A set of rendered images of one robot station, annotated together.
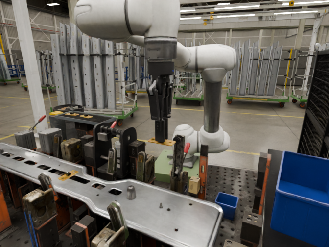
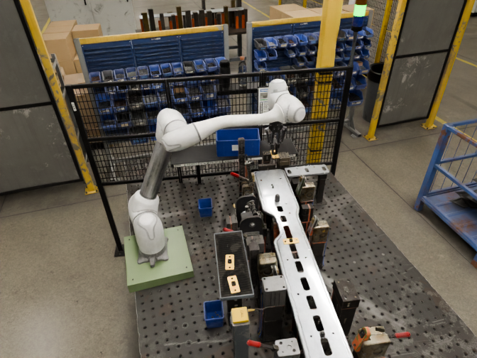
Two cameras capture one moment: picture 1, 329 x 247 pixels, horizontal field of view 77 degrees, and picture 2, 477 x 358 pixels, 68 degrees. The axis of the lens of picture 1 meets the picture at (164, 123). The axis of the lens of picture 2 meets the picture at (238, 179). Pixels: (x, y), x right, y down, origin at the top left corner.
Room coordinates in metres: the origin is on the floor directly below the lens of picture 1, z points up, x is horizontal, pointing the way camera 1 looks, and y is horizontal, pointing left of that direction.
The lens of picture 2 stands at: (1.76, 1.39, 2.40)
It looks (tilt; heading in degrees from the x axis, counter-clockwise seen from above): 37 degrees down; 237
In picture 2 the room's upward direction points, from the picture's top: 1 degrees counter-clockwise
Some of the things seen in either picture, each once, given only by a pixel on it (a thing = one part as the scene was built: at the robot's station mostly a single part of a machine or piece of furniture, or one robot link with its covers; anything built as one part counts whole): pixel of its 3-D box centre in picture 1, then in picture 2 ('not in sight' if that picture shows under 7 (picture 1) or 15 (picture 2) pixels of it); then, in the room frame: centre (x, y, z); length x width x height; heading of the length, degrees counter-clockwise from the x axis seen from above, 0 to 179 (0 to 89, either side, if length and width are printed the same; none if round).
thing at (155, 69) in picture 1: (161, 77); (275, 124); (0.61, 0.01, 1.45); 0.08 x 0.07 x 0.09; 154
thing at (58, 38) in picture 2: not in sight; (81, 62); (0.70, -4.84, 0.52); 1.20 x 0.80 x 1.05; 70
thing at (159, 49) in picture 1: (160, 50); not in sight; (0.61, 0.01, 1.52); 0.09 x 0.09 x 0.06
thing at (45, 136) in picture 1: (56, 162); (272, 310); (1.12, 0.65, 0.90); 0.13 x 0.10 x 0.41; 153
